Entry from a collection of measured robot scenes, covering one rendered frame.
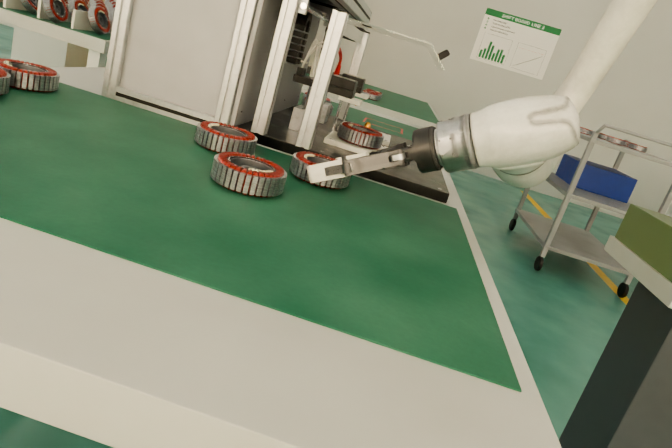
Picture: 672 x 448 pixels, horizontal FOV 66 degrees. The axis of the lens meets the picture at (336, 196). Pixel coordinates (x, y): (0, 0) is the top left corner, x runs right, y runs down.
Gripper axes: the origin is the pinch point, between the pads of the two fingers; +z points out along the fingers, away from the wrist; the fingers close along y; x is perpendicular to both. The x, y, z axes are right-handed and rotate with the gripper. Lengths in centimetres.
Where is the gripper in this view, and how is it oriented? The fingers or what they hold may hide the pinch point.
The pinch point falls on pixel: (329, 168)
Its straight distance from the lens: 93.3
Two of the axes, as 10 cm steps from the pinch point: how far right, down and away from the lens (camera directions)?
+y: -3.5, 1.6, -9.2
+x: 2.1, 9.7, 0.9
